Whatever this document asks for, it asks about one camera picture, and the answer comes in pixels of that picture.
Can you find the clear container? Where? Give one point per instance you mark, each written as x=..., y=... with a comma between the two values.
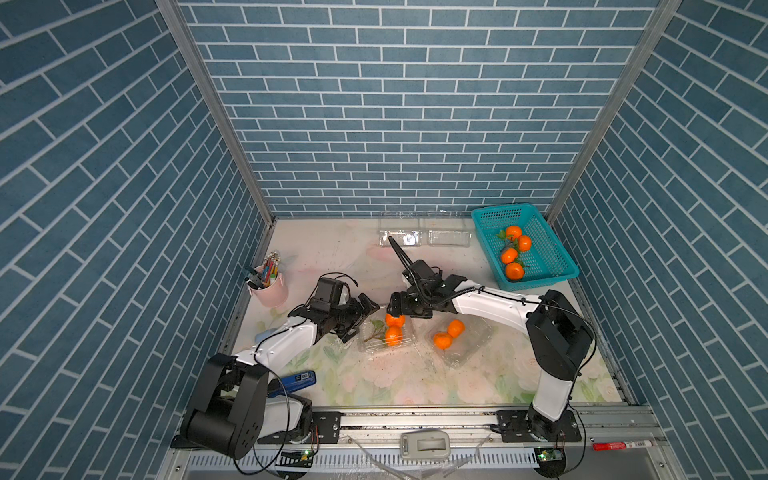
x=477, y=334
x=409, y=339
x=448, y=229
x=405, y=230

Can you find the blue card on table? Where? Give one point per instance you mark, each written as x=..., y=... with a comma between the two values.
x=291, y=383

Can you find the black device on rail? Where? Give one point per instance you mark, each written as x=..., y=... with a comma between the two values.
x=178, y=443

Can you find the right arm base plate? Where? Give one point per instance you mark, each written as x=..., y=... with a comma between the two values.
x=516, y=427

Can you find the grey box on rail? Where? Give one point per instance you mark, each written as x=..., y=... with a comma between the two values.
x=425, y=445

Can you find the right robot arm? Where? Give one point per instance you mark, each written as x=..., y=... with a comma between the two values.
x=560, y=338

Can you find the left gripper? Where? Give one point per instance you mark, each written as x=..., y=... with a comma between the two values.
x=357, y=314

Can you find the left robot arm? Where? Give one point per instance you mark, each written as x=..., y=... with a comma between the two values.
x=240, y=399

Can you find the teal plastic basket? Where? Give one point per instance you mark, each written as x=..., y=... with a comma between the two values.
x=546, y=263

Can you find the orange pair with leaves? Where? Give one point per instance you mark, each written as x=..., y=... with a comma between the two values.
x=513, y=236

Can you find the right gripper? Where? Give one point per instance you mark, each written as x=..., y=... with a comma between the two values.
x=398, y=303

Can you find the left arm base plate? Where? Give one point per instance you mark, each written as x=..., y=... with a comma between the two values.
x=321, y=427

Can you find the pink pen cup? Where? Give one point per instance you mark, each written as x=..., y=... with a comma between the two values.
x=266, y=282

